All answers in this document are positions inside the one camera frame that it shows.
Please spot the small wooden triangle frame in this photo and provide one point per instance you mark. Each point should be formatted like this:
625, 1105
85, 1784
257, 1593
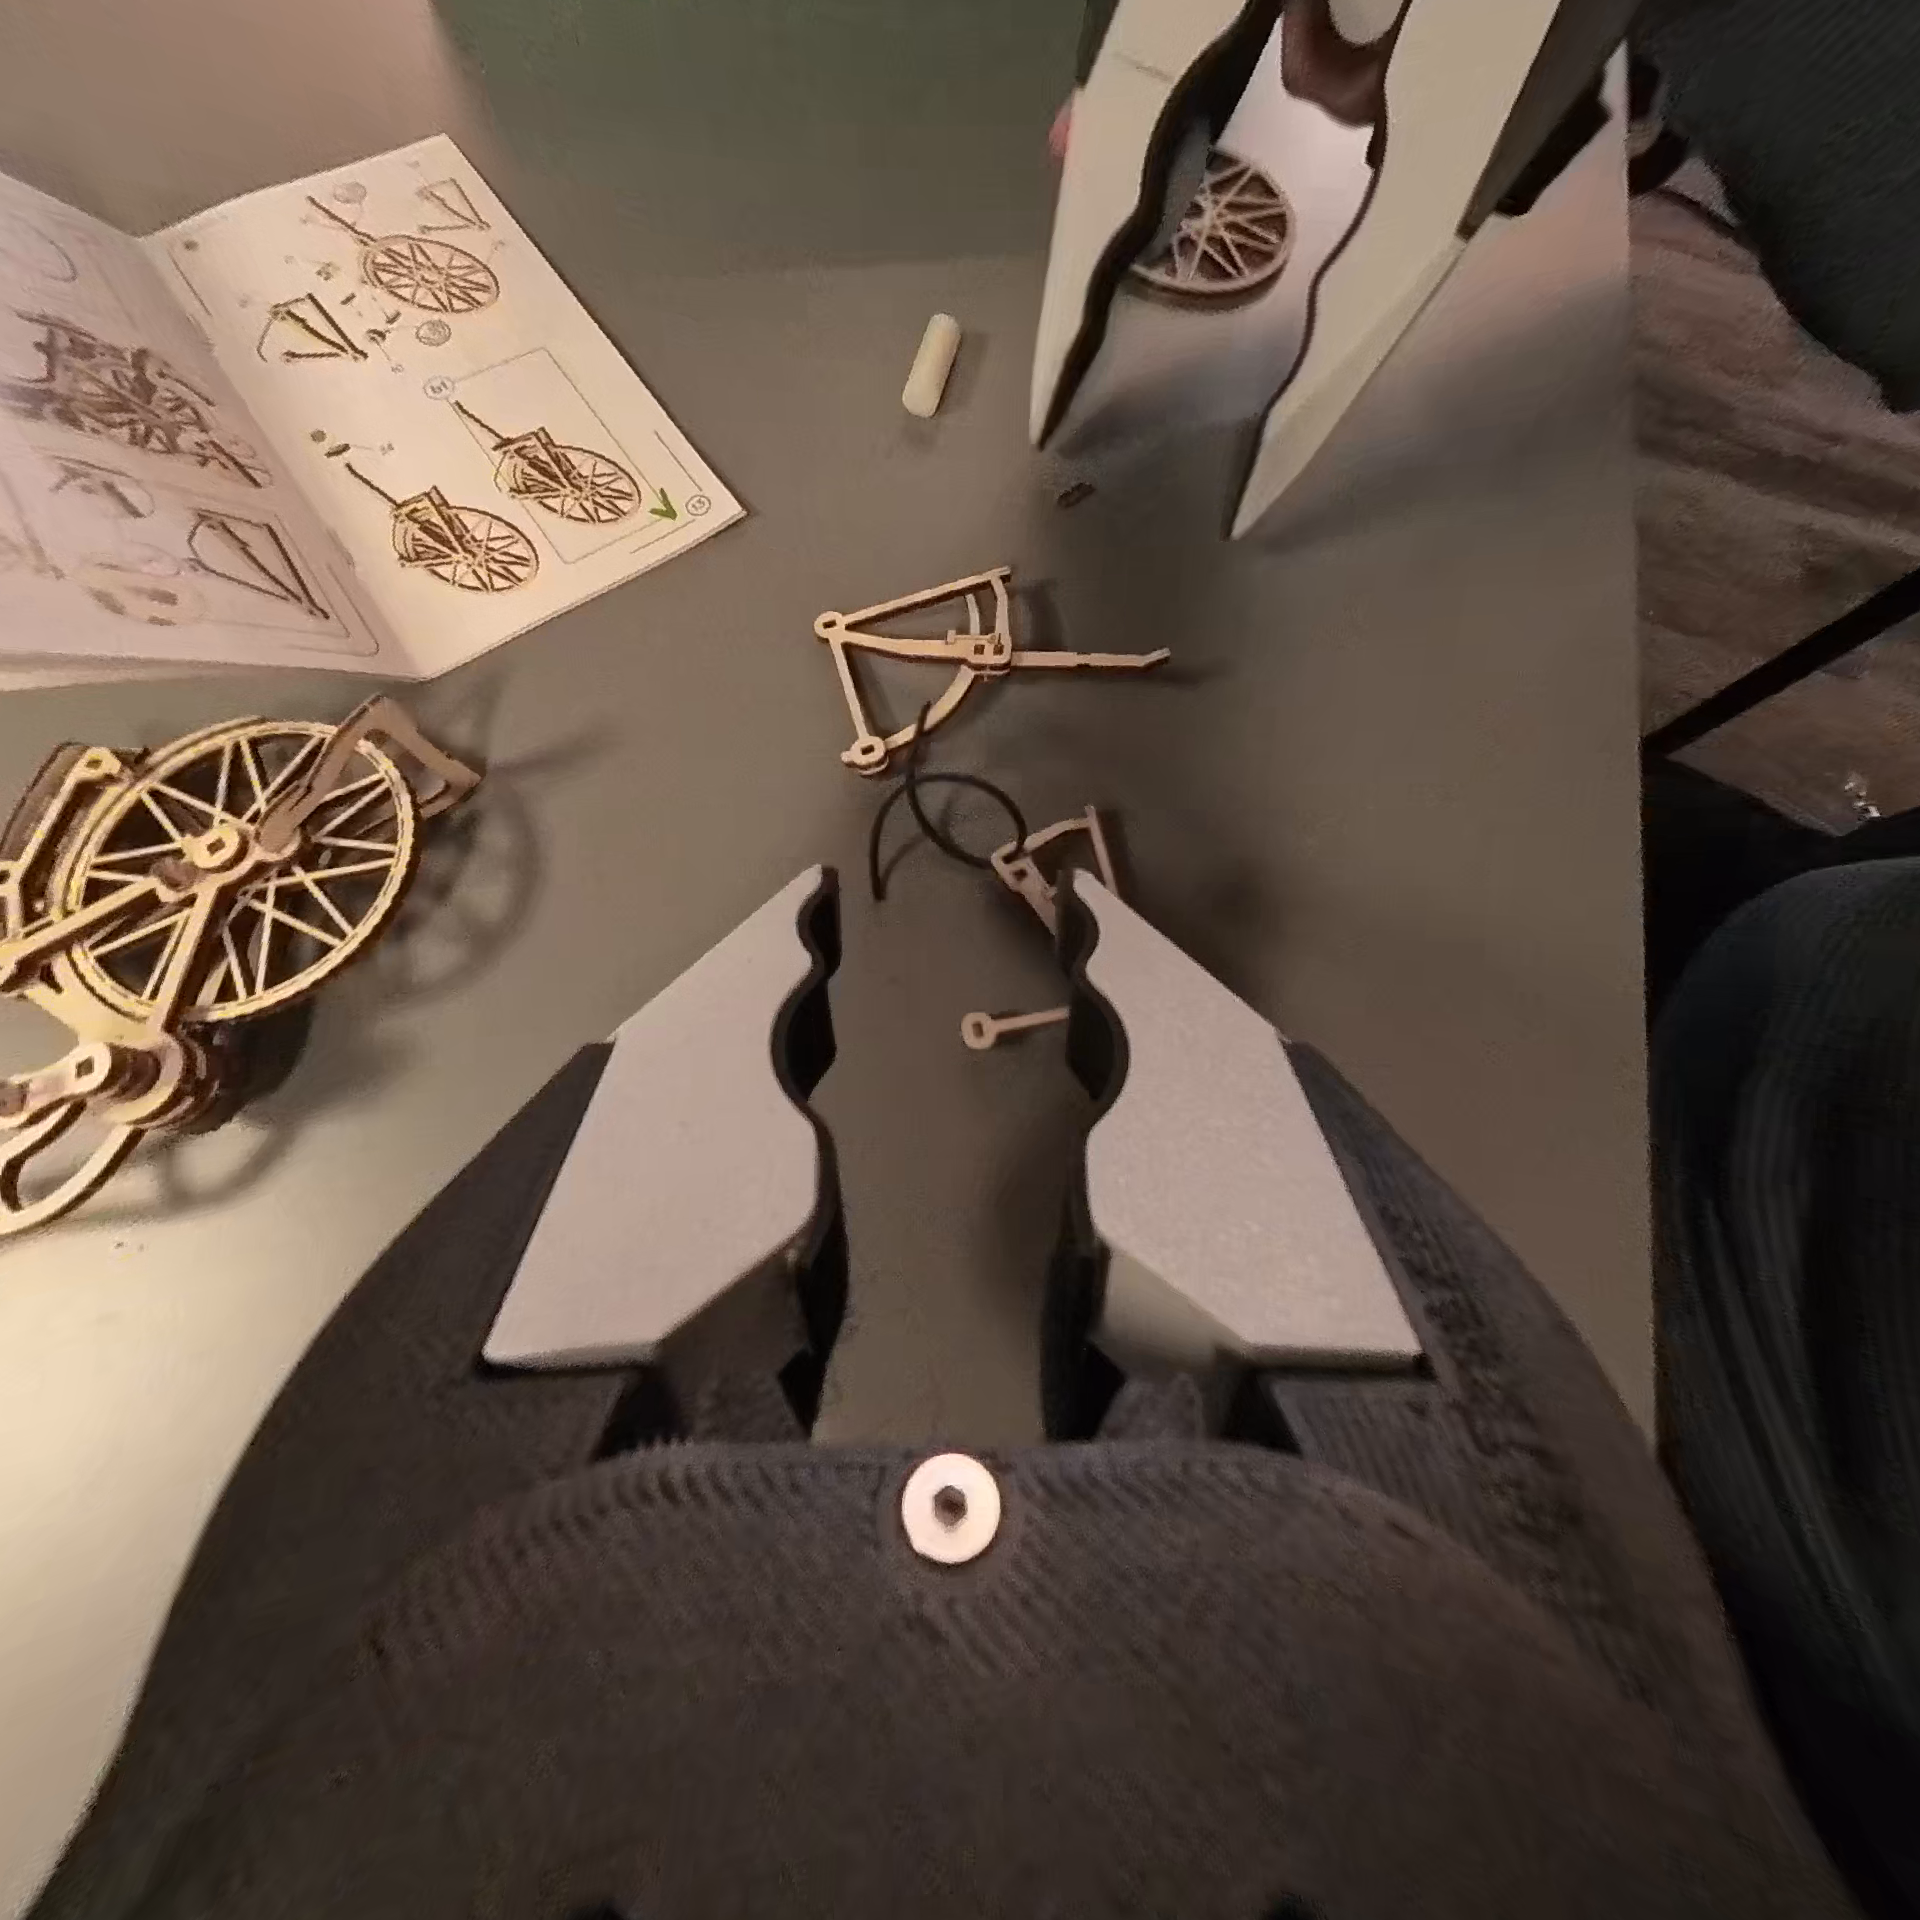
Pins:
1050, 826

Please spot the paper instruction booklet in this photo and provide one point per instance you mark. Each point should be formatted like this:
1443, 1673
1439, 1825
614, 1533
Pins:
629, 404

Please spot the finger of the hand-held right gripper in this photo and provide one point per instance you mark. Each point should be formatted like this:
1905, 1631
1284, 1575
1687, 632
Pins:
1109, 149
1501, 120

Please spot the wooden wheeled model assembly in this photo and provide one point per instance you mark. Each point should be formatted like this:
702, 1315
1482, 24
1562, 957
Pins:
226, 849

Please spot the wooden triangle frame with lever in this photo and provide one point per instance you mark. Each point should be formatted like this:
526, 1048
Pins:
985, 648

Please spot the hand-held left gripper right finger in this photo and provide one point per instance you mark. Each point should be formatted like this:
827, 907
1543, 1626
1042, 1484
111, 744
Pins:
1231, 1184

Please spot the person's right hand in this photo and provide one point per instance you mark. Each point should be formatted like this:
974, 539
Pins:
1349, 76

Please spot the pale wax stick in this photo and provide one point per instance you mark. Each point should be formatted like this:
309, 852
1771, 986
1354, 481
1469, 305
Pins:
932, 369

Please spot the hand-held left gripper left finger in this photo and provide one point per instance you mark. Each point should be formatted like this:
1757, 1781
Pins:
675, 1171

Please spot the small wooden pin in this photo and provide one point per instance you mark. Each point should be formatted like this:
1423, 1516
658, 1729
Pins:
985, 1028

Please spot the small wooden spoked wheel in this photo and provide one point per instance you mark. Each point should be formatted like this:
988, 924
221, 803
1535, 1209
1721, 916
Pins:
1201, 297

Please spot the black rubber band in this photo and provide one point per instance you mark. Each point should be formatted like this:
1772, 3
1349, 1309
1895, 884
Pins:
962, 777

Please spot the person's right forearm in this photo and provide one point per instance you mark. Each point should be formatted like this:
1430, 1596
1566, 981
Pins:
1799, 181

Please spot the person's dark clothed leg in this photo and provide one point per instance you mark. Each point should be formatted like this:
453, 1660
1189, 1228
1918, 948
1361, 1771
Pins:
1799, 1200

